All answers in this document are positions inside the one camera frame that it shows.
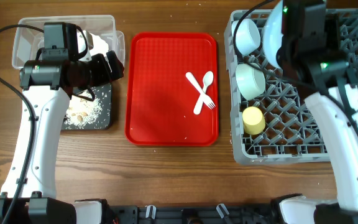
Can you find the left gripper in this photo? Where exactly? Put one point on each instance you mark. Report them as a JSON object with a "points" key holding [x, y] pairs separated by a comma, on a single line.
{"points": [[105, 75]]}

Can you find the white napkin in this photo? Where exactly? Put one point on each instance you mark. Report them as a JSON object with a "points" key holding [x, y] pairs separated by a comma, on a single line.
{"points": [[96, 45]]}

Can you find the rice and food leftovers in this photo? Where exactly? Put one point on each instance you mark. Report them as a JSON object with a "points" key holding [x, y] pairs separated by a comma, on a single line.
{"points": [[82, 112]]}

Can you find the white plastic spoon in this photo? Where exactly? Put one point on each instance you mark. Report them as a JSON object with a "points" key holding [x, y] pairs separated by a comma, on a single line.
{"points": [[207, 81]]}

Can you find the white plastic fork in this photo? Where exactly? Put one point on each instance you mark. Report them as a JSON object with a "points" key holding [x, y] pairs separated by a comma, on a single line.
{"points": [[206, 99]]}

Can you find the green bowl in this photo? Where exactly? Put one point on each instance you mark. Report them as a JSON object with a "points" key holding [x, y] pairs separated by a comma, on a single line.
{"points": [[250, 80]]}

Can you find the light blue bowl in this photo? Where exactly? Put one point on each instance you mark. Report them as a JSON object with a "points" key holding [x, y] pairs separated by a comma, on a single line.
{"points": [[247, 37]]}

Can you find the yellow plastic cup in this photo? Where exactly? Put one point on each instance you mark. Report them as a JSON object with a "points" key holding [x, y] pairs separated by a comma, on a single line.
{"points": [[254, 121]]}

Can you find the light blue plate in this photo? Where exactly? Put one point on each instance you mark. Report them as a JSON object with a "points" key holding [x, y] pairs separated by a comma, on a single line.
{"points": [[272, 35]]}

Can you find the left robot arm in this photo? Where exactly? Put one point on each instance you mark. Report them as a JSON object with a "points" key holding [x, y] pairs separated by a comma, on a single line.
{"points": [[46, 88]]}

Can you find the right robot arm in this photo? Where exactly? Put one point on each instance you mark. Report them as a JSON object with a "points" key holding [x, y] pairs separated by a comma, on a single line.
{"points": [[311, 57]]}

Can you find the grey dishwasher rack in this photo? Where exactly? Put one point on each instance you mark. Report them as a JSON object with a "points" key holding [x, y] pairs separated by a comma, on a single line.
{"points": [[291, 134]]}

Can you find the black plastic tray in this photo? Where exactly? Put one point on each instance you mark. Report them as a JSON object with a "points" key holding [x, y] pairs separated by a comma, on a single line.
{"points": [[104, 102]]}

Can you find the red serving tray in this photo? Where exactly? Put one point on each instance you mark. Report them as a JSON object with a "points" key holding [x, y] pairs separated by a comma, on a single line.
{"points": [[160, 99]]}

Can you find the clear plastic bin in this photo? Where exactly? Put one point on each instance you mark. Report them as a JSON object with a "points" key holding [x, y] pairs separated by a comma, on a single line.
{"points": [[28, 41]]}

